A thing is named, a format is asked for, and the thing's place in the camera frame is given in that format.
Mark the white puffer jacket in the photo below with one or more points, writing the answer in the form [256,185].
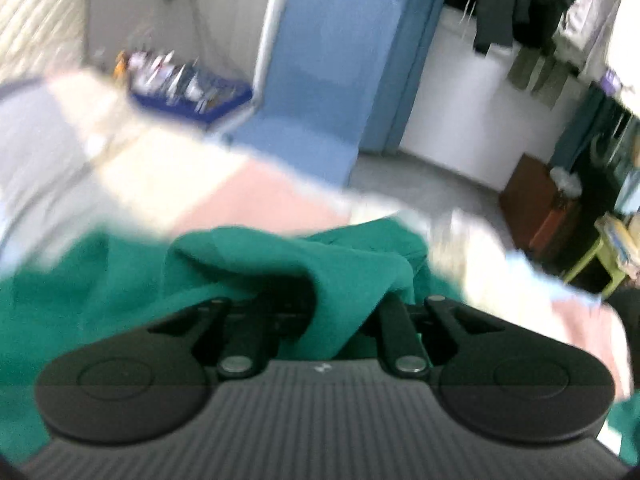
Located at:
[601,39]

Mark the blue curtain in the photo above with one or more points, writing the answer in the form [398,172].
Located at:
[400,82]

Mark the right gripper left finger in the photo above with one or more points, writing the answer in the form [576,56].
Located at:
[238,340]

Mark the pastel patchwork quilt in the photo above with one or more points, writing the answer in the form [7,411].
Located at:
[77,155]

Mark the green plastic stool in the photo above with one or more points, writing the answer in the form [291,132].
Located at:
[615,250]

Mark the blue padded chair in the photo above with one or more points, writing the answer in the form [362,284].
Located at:
[326,63]

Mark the green hooded sweatshirt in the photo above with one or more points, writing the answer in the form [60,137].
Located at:
[98,380]

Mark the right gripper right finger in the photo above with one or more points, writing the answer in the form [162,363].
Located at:
[410,340]

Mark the blue tray with clutter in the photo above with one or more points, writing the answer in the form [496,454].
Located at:
[162,83]

